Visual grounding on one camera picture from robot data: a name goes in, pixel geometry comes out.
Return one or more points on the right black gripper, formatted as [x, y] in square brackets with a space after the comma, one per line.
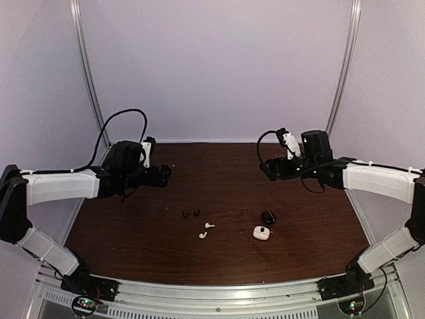
[273, 163]

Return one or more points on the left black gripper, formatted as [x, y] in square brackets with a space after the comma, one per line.
[153, 181]

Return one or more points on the black earbud charging case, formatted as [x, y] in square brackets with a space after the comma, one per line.
[268, 217]

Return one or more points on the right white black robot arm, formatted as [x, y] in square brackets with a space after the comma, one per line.
[312, 158]

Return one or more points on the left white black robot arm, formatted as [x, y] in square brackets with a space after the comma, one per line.
[126, 166]

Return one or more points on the white earbud charging case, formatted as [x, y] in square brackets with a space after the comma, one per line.
[261, 233]

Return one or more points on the left circuit board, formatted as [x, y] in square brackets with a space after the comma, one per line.
[83, 306]

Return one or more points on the circuit board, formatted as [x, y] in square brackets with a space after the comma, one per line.
[83, 306]
[351, 307]

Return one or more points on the right circuit board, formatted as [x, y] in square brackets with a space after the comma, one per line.
[351, 307]

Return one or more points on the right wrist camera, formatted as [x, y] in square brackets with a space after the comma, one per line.
[288, 141]

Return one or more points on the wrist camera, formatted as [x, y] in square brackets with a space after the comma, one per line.
[288, 141]
[147, 148]

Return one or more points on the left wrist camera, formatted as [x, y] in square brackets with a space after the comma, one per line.
[147, 148]

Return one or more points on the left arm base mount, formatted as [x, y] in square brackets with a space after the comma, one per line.
[92, 286]

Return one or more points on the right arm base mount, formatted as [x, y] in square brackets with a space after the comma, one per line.
[344, 285]

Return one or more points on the aluminium front rail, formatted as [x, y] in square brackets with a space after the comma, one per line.
[295, 299]

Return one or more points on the right aluminium frame post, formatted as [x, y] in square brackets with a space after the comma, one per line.
[349, 52]

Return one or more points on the aluminium frame post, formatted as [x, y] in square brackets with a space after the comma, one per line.
[85, 63]
[349, 52]

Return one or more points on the left aluminium frame post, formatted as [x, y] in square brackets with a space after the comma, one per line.
[85, 63]

